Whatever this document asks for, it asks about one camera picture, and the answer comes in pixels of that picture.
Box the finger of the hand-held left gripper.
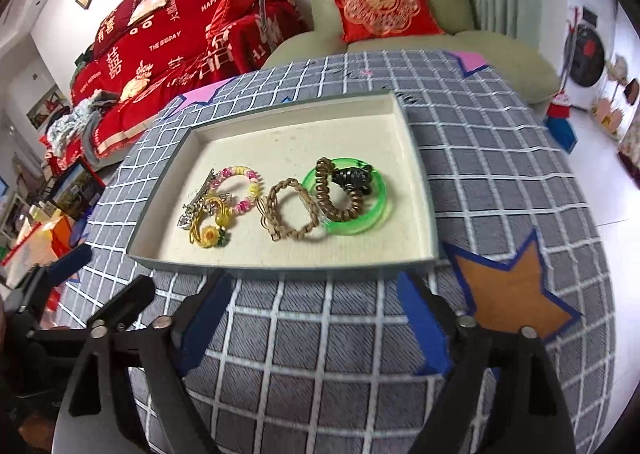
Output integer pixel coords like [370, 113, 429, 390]
[15, 244, 94, 317]
[27, 324, 93, 360]

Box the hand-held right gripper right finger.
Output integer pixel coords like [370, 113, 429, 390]
[396, 270, 573, 454]

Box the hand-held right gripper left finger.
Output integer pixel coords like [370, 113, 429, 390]
[67, 269, 236, 454]

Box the yellow flower hair tie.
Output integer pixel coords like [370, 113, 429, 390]
[189, 194, 233, 249]

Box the silver hair clip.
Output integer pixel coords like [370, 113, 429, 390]
[192, 170, 217, 209]

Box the brown braided bracelet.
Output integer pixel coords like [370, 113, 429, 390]
[260, 177, 321, 243]

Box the black hair claw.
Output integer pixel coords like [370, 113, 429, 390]
[334, 165, 375, 195]

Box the brown coil hair tie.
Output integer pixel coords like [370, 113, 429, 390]
[315, 157, 373, 223]

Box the grey jewelry tray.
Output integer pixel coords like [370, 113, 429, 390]
[125, 90, 441, 282]

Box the orange bag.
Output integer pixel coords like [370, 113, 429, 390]
[0, 216, 76, 285]

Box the dark printed box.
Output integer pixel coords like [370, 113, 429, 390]
[47, 159, 106, 219]

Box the orange star patch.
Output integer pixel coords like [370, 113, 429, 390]
[440, 229, 583, 345]

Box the grey checked tablecloth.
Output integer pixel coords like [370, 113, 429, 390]
[52, 48, 617, 454]

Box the silver charm ornament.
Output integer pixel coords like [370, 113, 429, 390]
[179, 201, 203, 231]

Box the green translucent bangle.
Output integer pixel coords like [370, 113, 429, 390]
[301, 159, 388, 235]

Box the pile of clothes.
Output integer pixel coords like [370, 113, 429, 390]
[40, 96, 101, 157]

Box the blue box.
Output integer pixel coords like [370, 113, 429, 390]
[545, 116, 578, 152]

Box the red covered sofa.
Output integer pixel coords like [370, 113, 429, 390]
[70, 0, 311, 169]

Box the white printed cushion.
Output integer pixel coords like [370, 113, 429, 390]
[127, 0, 185, 27]

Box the pale green armchair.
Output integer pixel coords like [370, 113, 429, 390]
[262, 0, 561, 107]

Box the rack of slippers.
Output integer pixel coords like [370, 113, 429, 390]
[590, 56, 632, 135]

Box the white washing machine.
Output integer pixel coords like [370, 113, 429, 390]
[567, 24, 606, 87]

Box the red embroidered cushion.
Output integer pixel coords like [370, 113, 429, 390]
[323, 0, 446, 43]

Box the pink yellow beaded bracelet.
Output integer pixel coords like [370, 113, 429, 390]
[210, 165, 263, 217]

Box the framed wall picture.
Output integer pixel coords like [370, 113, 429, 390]
[27, 88, 71, 129]

